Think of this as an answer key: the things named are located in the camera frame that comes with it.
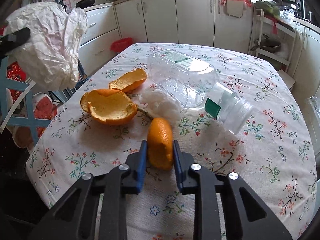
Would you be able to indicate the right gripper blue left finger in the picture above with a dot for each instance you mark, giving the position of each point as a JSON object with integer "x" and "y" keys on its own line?
{"x": 141, "y": 165}

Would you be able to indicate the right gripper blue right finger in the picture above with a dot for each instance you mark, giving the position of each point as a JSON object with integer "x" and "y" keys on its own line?
{"x": 178, "y": 165}

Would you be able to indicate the small orange peel piece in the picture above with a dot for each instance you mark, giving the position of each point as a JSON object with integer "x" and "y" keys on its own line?
{"x": 160, "y": 144}

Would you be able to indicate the white plastic bag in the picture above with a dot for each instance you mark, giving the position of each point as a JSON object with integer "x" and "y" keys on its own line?
{"x": 50, "y": 56}

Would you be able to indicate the white tissue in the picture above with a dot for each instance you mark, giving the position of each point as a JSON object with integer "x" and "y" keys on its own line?
{"x": 159, "y": 104}

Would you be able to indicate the large orange peel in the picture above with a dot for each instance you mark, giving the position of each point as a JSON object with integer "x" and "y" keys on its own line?
{"x": 109, "y": 106}

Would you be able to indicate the clear plastic bottle white cap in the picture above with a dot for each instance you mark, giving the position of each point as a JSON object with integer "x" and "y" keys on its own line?
{"x": 195, "y": 84}

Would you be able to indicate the white blue shoe rack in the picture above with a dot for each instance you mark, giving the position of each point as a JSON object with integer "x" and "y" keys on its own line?
{"x": 24, "y": 114}

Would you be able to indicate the black wok on stove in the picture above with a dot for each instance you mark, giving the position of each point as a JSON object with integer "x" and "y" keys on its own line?
{"x": 84, "y": 4}

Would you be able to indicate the red lined floor bin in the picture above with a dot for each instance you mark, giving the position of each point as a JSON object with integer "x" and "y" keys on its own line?
{"x": 120, "y": 45}

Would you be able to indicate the small white wooden stool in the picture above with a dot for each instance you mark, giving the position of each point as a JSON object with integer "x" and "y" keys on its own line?
{"x": 288, "y": 80}

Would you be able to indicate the clear bag on drawer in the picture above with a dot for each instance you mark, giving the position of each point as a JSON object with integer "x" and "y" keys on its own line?
{"x": 314, "y": 102}

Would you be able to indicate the black pan on cart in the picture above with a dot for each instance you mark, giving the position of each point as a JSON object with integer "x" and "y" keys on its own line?
{"x": 267, "y": 43}

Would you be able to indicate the white rolling shelf cart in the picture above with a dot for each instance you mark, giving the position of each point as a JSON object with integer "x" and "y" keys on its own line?
{"x": 286, "y": 34}

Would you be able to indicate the green vegetables bag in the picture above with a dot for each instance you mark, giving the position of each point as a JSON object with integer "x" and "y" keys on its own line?
{"x": 268, "y": 6}

